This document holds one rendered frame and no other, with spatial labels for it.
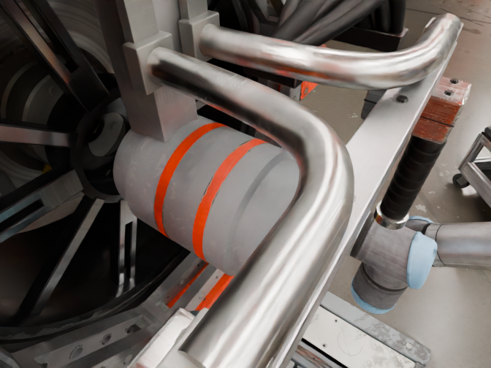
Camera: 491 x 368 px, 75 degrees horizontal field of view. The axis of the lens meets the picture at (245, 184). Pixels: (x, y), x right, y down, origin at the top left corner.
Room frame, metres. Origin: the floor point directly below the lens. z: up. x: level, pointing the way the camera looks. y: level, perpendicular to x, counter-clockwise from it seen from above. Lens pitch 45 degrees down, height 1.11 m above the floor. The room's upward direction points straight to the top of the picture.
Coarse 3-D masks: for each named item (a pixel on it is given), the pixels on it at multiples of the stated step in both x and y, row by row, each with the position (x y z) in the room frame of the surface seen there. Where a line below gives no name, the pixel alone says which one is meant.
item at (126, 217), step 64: (0, 0) 0.27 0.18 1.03; (64, 64) 0.31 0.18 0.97; (0, 128) 0.23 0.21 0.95; (64, 128) 0.28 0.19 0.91; (128, 128) 0.38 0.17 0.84; (64, 192) 0.25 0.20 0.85; (0, 256) 0.26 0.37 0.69; (64, 256) 0.22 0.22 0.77; (128, 256) 0.28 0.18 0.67; (0, 320) 0.14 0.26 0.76; (64, 320) 0.17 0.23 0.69
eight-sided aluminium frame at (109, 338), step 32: (256, 0) 0.45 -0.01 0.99; (192, 256) 0.31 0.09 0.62; (160, 288) 0.25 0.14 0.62; (192, 288) 0.25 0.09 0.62; (128, 320) 0.19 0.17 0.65; (160, 320) 0.20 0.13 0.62; (0, 352) 0.10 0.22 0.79; (32, 352) 0.11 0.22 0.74; (64, 352) 0.12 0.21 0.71; (96, 352) 0.13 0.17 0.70; (128, 352) 0.14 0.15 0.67
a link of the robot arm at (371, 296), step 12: (360, 264) 0.34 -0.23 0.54; (360, 276) 0.32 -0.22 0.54; (360, 288) 0.30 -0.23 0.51; (372, 288) 0.29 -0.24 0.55; (384, 288) 0.28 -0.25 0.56; (360, 300) 0.29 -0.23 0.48; (372, 300) 0.28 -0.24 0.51; (384, 300) 0.27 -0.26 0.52; (396, 300) 0.28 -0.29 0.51; (372, 312) 0.28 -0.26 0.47; (384, 312) 0.28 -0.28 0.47
